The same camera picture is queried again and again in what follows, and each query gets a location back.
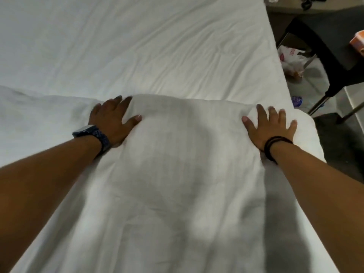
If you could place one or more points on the person's right hand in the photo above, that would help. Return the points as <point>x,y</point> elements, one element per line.
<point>270,130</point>

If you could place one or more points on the person's left little finger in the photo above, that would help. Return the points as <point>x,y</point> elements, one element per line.
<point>95,110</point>

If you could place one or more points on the person's right little finger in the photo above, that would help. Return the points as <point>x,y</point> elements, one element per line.
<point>292,126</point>

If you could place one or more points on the person's right middle finger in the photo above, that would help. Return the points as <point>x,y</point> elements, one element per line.
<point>273,115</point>

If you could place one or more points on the person's right thumb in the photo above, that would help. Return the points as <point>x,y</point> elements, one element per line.
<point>248,124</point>

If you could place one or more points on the person's right forearm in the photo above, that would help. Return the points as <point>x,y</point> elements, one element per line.
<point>321,190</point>

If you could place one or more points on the white plastic bag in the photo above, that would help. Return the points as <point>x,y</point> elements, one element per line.
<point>293,61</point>

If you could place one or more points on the black chair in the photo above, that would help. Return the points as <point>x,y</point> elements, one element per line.
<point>332,45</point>

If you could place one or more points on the person's left thumb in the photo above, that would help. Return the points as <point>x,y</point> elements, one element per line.
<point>132,121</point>

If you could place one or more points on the orange box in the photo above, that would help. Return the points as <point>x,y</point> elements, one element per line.
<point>357,42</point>

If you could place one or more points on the person's left forearm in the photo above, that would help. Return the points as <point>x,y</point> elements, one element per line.
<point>37,184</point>

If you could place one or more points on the purple small wrapper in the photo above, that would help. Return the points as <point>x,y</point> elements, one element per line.
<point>297,100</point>

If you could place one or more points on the blue smartwatch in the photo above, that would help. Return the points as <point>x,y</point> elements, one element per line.
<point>98,136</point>

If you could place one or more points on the person's left middle finger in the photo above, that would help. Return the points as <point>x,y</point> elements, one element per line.
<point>116,102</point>

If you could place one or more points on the black wrist bands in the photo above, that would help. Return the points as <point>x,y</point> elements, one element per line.
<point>271,146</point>

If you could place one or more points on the white duvet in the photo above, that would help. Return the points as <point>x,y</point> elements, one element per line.
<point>176,173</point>

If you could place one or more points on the grey desk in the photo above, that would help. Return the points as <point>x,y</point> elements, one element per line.
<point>335,7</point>

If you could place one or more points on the person's left hand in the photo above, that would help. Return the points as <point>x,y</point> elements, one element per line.
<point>109,122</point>

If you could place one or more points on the white bed sheet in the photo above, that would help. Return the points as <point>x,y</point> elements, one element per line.
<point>136,45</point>

